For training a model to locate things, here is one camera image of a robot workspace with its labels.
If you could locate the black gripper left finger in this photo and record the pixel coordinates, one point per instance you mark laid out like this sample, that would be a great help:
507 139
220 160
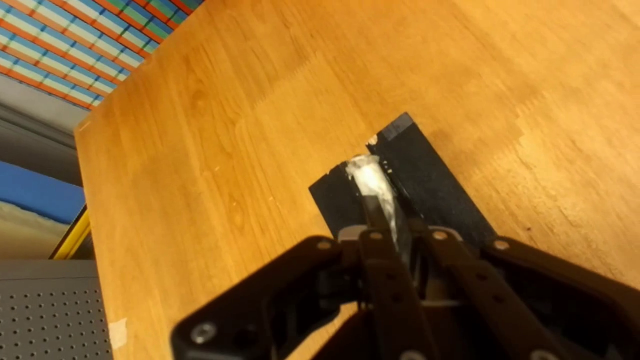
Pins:
300 300

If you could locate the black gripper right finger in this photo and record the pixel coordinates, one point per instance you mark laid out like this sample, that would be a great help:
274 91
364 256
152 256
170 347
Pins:
520 300

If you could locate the yellow floor bar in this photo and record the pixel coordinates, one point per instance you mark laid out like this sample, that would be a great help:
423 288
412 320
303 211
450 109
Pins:
72 237

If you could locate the grey perforated metal cabinet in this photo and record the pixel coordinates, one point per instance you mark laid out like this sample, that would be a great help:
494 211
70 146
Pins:
46 313

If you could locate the blue flat board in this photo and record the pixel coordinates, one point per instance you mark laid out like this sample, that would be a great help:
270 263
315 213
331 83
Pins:
37 191

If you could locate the black grooved rail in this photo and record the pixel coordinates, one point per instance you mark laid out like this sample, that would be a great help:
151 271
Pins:
433 180

